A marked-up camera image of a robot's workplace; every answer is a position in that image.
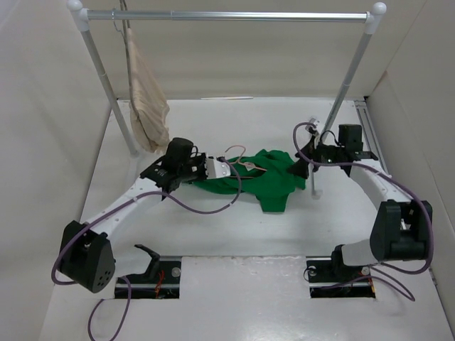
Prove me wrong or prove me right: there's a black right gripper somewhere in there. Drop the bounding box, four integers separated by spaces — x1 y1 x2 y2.
286 135 344 179

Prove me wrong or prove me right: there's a green t shirt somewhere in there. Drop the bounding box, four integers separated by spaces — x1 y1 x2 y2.
194 149 306 213

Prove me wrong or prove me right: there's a pink wire hanger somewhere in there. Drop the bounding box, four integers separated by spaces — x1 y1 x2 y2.
224 144 267 173

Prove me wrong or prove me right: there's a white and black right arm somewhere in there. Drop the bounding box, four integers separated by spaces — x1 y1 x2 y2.
288 122 434 280

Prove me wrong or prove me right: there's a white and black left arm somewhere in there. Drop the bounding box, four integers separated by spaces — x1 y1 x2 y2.
52 138 226 293

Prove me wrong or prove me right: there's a beige garment on hanger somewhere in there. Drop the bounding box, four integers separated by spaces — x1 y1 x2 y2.
126 28 170 153

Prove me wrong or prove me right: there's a white and metal clothes rack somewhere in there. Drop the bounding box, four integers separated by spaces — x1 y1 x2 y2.
66 1 387 180

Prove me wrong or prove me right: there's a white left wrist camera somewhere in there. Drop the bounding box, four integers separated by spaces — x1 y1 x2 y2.
205 157 231 180

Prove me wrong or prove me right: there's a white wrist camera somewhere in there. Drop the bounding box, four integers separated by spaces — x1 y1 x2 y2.
205 157 231 180
305 116 321 142

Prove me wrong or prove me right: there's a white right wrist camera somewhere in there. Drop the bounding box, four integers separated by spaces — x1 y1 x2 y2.
305 116 321 142

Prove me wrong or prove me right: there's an aluminium rail at right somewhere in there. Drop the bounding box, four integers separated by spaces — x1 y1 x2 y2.
354 99 387 171

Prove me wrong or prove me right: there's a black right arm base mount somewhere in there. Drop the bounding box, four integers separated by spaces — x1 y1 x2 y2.
304 246 376 298

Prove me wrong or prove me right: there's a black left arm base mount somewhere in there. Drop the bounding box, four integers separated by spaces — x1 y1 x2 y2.
114 244 182 300

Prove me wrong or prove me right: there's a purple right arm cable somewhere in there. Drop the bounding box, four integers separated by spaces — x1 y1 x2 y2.
291 122 435 302

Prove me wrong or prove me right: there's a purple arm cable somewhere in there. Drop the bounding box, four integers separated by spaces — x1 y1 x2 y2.
51 156 243 341
291 122 435 302

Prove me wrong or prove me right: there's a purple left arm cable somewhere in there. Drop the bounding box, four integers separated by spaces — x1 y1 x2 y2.
51 156 243 341

